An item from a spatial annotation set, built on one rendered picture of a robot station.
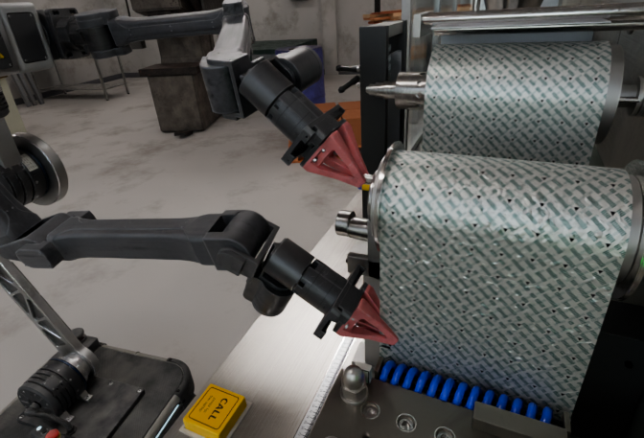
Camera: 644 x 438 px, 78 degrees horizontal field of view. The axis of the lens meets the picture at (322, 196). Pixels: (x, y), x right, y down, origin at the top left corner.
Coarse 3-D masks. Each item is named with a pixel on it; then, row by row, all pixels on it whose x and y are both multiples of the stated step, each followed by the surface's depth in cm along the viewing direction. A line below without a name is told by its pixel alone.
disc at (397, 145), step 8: (392, 144) 48; (400, 144) 50; (392, 152) 47; (384, 160) 46; (384, 168) 45; (384, 176) 45; (376, 200) 45; (376, 208) 45; (376, 216) 45; (376, 224) 45; (376, 232) 46; (376, 240) 47
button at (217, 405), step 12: (204, 396) 64; (216, 396) 64; (228, 396) 64; (240, 396) 64; (192, 408) 62; (204, 408) 62; (216, 408) 62; (228, 408) 62; (240, 408) 62; (192, 420) 60; (204, 420) 60; (216, 420) 60; (228, 420) 60; (204, 432) 59; (216, 432) 58; (228, 432) 60
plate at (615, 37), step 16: (608, 32) 96; (624, 32) 82; (640, 32) 71; (624, 48) 80; (640, 48) 70; (624, 64) 78; (640, 64) 69; (624, 80) 77; (624, 112) 74; (624, 128) 73; (640, 128) 64; (608, 144) 82; (624, 144) 71; (640, 144) 63; (608, 160) 80; (624, 160) 70
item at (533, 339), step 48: (384, 288) 50; (432, 288) 47; (480, 288) 44; (528, 288) 42; (432, 336) 50; (480, 336) 47; (528, 336) 45; (576, 336) 42; (480, 384) 51; (528, 384) 47; (576, 384) 45
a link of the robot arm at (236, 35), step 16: (224, 0) 84; (240, 0) 82; (224, 16) 81; (240, 16) 81; (224, 32) 73; (240, 32) 71; (224, 48) 62; (240, 48) 61; (208, 64) 53; (208, 80) 53; (224, 80) 53; (208, 96) 56; (224, 96) 54; (224, 112) 56
